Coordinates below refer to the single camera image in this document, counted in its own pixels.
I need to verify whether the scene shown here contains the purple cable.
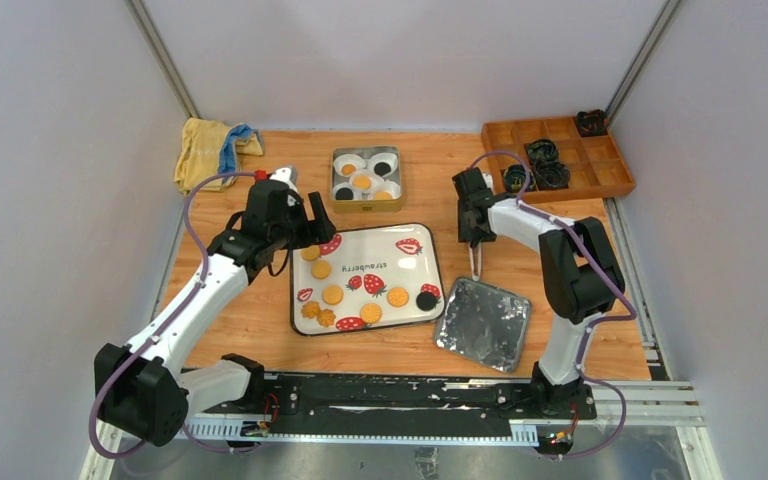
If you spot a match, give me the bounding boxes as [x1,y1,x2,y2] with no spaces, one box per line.
[468,150,638,462]
[89,170,266,462]

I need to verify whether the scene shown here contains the white strawberry tray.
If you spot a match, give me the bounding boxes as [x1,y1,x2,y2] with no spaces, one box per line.
[290,223,445,337]

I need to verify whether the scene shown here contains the wooden compartment box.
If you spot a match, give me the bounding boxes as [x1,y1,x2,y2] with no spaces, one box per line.
[481,116,636,204]

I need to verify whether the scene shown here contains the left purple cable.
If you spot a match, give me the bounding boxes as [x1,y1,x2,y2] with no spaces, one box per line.
[89,170,266,462]

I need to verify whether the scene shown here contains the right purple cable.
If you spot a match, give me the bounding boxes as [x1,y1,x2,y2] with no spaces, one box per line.
[468,150,638,462]

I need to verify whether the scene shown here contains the black sandwich cookie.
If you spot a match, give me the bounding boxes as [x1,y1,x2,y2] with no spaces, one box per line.
[373,161,393,178]
[334,187,355,201]
[415,291,439,312]

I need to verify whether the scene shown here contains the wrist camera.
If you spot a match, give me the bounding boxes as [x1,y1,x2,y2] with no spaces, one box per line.
[268,165,298,195]
[482,173,494,189]

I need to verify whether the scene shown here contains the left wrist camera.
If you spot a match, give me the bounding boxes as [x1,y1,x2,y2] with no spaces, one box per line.
[268,165,298,195]

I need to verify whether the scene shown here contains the blue cloth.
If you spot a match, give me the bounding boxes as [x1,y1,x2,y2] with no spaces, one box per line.
[217,124,257,174]

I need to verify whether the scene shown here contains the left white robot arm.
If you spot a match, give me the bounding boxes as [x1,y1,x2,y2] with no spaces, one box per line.
[88,177,336,458]

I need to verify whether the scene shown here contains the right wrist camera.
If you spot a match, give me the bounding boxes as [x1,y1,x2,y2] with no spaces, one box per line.
[482,173,494,189]

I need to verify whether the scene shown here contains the white paper cup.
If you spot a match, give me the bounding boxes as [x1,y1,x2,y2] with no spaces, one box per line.
[332,182,363,201]
[367,181,402,201]
[367,152,399,178]
[333,153,366,178]
[348,169,383,194]

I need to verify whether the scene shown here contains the metal tongs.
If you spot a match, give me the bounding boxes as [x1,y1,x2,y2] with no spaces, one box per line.
[468,243,483,281]

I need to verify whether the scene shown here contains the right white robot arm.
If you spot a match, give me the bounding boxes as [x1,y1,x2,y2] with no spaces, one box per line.
[452,167,625,418]

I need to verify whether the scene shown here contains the silver tin lid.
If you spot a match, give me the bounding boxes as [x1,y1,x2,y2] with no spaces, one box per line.
[433,277,532,373]

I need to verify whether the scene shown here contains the gold cookie tin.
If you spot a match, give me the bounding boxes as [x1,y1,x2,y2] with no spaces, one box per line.
[330,145,405,214]

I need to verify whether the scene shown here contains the swirl butter cookie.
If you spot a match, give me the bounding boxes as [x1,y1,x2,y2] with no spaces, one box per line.
[340,163,357,177]

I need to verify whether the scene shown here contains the yellow cloth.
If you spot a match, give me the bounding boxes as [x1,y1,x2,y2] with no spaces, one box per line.
[173,118,265,195]

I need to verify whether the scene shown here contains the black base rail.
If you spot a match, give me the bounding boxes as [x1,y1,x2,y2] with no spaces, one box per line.
[186,372,597,452]

